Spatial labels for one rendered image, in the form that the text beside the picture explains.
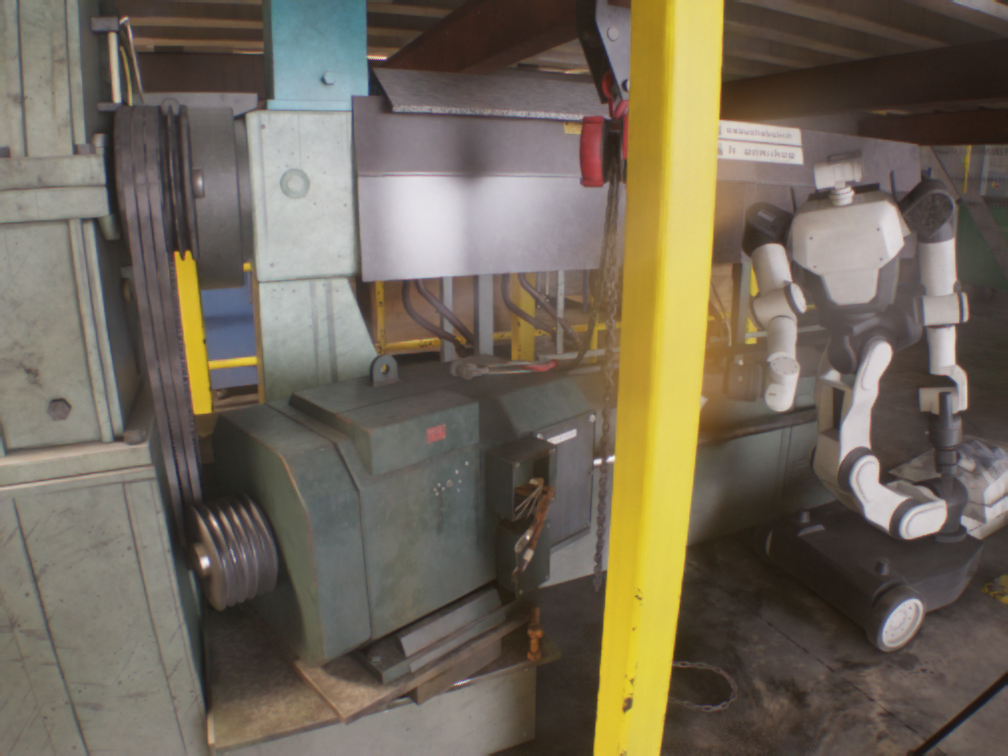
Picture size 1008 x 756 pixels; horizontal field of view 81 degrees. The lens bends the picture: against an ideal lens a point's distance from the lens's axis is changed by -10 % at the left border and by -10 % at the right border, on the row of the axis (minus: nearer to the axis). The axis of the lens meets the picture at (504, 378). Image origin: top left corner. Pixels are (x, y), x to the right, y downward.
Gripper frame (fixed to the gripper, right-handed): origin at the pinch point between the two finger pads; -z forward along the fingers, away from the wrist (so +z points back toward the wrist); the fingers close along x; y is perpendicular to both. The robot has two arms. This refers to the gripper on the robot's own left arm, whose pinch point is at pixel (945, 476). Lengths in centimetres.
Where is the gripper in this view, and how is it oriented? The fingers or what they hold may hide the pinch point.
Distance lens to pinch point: 214.7
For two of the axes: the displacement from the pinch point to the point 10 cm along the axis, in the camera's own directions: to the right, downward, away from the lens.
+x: -5.0, 2.6, -8.3
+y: 8.5, -0.6, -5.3
